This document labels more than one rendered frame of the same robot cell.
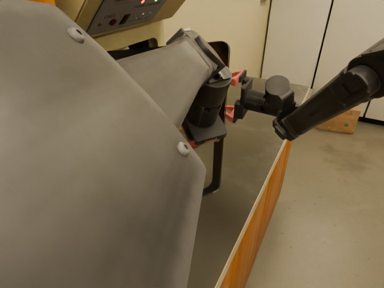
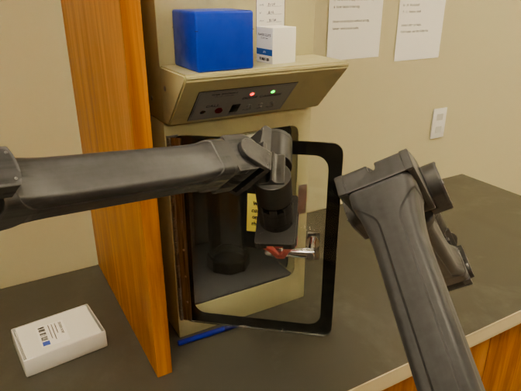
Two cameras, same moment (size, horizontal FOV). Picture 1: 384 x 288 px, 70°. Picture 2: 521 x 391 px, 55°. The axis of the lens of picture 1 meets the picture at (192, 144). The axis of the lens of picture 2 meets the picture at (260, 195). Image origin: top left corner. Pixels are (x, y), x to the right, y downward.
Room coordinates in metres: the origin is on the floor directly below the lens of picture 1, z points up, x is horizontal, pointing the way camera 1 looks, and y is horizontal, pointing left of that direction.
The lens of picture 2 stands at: (-0.19, -0.39, 1.63)
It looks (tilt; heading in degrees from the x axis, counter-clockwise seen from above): 23 degrees down; 32
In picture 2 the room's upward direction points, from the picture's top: straight up
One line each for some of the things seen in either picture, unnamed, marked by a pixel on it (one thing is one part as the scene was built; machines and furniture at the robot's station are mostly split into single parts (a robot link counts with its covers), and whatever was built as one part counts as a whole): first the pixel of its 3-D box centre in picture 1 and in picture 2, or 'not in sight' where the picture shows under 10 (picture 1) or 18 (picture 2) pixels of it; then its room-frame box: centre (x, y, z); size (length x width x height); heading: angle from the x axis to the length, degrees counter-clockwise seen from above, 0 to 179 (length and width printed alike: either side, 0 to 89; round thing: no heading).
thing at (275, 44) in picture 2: not in sight; (276, 44); (0.60, 0.08, 1.54); 0.05 x 0.05 x 0.06; 66
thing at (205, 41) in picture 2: not in sight; (212, 39); (0.50, 0.13, 1.56); 0.10 x 0.10 x 0.09; 62
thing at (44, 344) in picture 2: not in sight; (59, 337); (0.30, 0.41, 0.96); 0.16 x 0.12 x 0.04; 158
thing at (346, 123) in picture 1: (335, 114); not in sight; (2.77, -1.60, 0.14); 0.41 x 0.33 x 0.29; 68
